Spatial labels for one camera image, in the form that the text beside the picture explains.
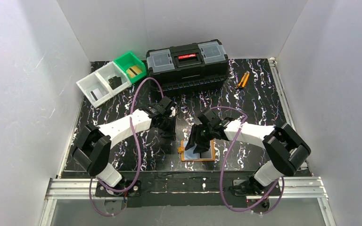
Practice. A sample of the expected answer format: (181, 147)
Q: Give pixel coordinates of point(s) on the left white plastic bin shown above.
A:
(91, 82)

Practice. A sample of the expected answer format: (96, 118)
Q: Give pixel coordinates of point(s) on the silver white credit card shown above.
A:
(96, 94)

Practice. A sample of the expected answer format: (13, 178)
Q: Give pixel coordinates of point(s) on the orange utility knife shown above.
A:
(243, 82)

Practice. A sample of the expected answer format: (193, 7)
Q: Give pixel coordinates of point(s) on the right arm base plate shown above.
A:
(246, 187)

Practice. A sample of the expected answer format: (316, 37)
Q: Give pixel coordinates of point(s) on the black toolbox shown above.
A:
(188, 68)

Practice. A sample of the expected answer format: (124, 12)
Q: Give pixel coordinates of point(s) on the aluminium frame rail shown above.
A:
(176, 193)

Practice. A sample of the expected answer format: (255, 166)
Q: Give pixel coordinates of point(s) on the gold card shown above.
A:
(133, 71)

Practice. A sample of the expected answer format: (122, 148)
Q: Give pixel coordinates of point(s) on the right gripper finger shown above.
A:
(192, 140)
(202, 142)

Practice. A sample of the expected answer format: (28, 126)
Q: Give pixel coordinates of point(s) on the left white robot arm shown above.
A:
(92, 147)

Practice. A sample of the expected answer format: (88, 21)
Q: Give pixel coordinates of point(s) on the white plastic bin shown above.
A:
(110, 70)
(91, 82)

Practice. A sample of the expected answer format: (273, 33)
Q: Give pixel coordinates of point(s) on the middle white plastic bin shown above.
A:
(110, 70)

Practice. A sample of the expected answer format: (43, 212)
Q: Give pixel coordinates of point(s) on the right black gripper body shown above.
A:
(201, 132)

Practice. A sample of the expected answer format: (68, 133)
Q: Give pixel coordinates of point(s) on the orange card holder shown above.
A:
(189, 155)

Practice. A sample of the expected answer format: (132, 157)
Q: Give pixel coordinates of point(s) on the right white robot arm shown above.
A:
(286, 149)

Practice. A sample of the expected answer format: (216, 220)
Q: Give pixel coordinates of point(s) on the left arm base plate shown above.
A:
(135, 191)

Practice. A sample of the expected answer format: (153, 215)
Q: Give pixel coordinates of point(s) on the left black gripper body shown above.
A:
(167, 121)

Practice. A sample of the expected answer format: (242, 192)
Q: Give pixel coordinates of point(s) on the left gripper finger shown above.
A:
(171, 129)
(167, 133)

